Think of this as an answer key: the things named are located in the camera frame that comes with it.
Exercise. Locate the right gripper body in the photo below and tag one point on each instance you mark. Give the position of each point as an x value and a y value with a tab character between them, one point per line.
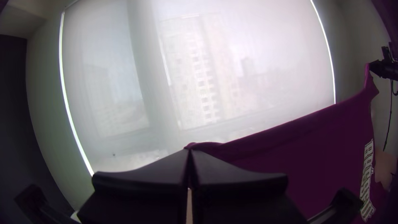
387	70

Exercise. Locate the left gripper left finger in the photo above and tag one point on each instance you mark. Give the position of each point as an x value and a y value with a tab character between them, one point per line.
146	196

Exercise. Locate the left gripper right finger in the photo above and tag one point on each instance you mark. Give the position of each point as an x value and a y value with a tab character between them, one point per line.
236	196

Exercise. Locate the maroon t-shirt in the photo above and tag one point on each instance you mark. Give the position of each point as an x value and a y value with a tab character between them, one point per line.
311	155

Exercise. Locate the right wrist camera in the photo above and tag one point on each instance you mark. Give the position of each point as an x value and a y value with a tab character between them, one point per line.
388	53

